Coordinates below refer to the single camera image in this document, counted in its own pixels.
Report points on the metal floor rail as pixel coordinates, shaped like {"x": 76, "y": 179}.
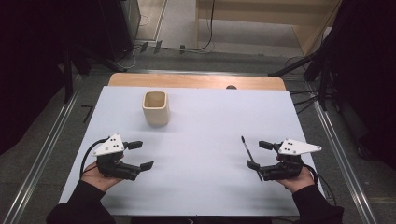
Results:
{"x": 342, "y": 161}
{"x": 40, "y": 155}

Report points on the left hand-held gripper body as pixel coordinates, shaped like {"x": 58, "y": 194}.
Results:
{"x": 109, "y": 147}

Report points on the person's left hand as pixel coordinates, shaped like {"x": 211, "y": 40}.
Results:
{"x": 96, "y": 180}

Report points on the light wooden shelf unit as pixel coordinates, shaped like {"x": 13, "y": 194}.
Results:
{"x": 264, "y": 21}

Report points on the dark round table grommet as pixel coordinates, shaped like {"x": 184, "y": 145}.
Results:
{"x": 231, "y": 87}

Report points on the black cabinet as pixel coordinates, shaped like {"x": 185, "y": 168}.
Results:
{"x": 115, "y": 28}

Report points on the white table mat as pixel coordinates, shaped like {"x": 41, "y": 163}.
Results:
{"x": 199, "y": 149}

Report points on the black tripod stand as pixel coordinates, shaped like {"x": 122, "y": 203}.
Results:
{"x": 322, "y": 81}

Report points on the person's right hand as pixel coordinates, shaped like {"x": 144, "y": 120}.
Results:
{"x": 299, "y": 183}

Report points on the beige square cup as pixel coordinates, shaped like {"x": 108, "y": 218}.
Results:
{"x": 155, "y": 109}

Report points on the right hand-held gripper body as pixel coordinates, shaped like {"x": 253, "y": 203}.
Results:
{"x": 295, "y": 147}

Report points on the black pen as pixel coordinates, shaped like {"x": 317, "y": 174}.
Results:
{"x": 249, "y": 153}

